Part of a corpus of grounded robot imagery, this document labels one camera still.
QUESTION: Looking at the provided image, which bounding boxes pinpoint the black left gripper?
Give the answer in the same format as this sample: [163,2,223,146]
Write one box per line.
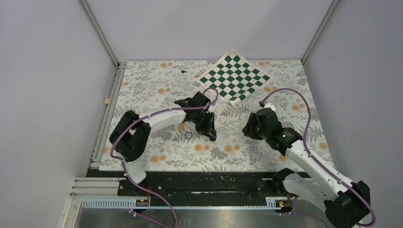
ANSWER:
[192,110,215,138]

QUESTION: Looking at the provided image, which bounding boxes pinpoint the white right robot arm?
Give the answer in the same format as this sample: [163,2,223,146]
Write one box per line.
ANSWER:
[242,108,370,228]

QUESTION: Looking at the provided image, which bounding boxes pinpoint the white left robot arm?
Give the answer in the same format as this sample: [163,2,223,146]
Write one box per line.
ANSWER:
[109,92,217,195]

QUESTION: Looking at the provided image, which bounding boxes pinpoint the blue poker chip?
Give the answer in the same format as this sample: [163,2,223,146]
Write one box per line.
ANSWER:
[184,132,192,139]

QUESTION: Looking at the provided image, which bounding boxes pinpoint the green white chessboard mat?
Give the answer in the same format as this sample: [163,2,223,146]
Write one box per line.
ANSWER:
[198,51,270,105]

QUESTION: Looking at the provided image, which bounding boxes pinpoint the floral table mat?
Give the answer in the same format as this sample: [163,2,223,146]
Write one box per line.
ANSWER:
[109,60,333,171]

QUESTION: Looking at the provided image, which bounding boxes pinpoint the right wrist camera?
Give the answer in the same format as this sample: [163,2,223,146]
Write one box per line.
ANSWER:
[263,102,276,112]

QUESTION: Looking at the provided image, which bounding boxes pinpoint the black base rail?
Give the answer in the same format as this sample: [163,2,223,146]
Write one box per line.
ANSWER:
[87,169,289,207]

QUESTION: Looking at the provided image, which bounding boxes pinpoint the white cable duct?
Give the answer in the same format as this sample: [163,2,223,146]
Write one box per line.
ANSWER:
[81,197,286,210]

